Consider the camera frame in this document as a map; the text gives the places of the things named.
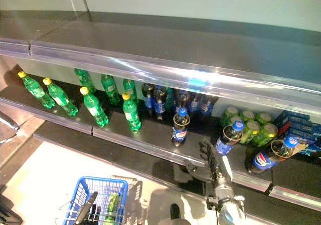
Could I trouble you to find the blue plastic shopping basket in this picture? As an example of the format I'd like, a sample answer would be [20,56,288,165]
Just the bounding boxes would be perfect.
[62,176,129,225]

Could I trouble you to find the silver curtain edge strip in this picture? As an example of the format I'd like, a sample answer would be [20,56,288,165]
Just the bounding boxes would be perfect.
[0,110,21,146]

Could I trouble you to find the black right robot foot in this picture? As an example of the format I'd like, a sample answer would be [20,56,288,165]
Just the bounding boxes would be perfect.
[170,203,182,221]

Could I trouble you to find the black shelf board clear rail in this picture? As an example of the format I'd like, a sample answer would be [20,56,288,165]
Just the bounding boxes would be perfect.
[0,9,321,116]

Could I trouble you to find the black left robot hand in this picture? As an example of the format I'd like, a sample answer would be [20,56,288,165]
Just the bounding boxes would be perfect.
[74,191,102,225]

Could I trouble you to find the green bottle in basket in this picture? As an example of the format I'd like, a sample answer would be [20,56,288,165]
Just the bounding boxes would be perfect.
[103,192,120,225]

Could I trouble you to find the dark side shelf unit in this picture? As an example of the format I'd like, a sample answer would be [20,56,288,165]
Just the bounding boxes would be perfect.
[0,194,24,225]

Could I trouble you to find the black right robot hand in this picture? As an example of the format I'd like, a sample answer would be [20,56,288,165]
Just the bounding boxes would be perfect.
[184,139,233,186]

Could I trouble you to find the black shelf board holding drinks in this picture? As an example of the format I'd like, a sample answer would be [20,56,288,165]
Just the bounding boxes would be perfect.
[0,67,321,206]

